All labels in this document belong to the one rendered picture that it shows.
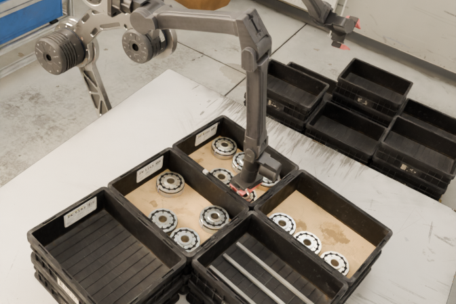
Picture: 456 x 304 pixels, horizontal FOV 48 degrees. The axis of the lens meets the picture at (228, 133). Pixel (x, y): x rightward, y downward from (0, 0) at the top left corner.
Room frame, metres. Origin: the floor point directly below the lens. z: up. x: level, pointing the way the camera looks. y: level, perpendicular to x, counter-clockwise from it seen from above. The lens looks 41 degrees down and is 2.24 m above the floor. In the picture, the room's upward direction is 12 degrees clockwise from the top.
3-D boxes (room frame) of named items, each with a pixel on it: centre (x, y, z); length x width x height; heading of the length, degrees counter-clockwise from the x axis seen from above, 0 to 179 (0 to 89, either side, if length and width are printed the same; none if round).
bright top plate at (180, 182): (1.27, 0.17, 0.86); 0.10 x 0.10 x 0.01
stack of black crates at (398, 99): (2.66, -0.81, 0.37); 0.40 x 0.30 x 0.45; 66
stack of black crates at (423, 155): (2.13, -1.02, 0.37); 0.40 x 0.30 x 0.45; 66
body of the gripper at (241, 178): (1.27, -0.10, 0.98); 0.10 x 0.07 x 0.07; 141
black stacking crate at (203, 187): (1.14, 0.12, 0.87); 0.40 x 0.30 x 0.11; 56
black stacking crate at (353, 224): (1.17, -0.38, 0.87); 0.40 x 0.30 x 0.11; 56
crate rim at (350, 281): (1.17, -0.38, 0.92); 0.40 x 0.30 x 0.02; 56
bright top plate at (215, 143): (1.52, 0.00, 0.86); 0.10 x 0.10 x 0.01
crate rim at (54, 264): (0.89, 0.29, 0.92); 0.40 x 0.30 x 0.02; 56
